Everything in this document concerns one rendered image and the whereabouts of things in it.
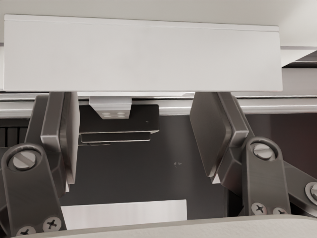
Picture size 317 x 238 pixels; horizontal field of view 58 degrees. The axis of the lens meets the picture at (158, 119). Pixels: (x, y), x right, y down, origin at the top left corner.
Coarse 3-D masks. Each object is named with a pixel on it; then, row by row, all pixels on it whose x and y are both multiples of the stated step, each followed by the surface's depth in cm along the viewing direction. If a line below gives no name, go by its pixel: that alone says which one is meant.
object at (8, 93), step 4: (0, 88) 19; (0, 92) 21; (4, 92) 21; (8, 92) 21; (12, 92) 21; (16, 92) 21; (20, 92) 21; (24, 92) 21; (28, 92) 21; (32, 92) 21; (36, 92) 21; (40, 92) 21; (44, 92) 21; (48, 92) 21; (188, 92) 22; (192, 92) 22
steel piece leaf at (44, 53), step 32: (32, 32) 8; (64, 32) 8; (96, 32) 8; (128, 32) 9; (160, 32) 9; (192, 32) 9; (224, 32) 9; (256, 32) 9; (32, 64) 8; (64, 64) 8; (96, 64) 8; (128, 64) 9; (160, 64) 9; (192, 64) 9; (224, 64) 9; (256, 64) 9
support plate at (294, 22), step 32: (0, 0) 7; (32, 0) 7; (64, 0) 7; (96, 0) 8; (128, 0) 8; (160, 0) 8; (192, 0) 8; (224, 0) 8; (256, 0) 8; (288, 0) 8; (0, 32) 9; (288, 32) 10; (0, 64) 13
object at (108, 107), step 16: (96, 96) 24; (112, 96) 24; (128, 96) 24; (80, 112) 38; (96, 112) 38; (112, 112) 30; (128, 112) 31; (144, 112) 39; (80, 128) 38; (96, 128) 38; (112, 128) 38; (128, 128) 39; (144, 128) 39
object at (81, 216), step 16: (64, 208) 20; (80, 208) 20; (96, 208) 20; (112, 208) 20; (128, 208) 20; (144, 208) 20; (160, 208) 21; (176, 208) 21; (80, 224) 20; (96, 224) 20; (112, 224) 20; (128, 224) 20
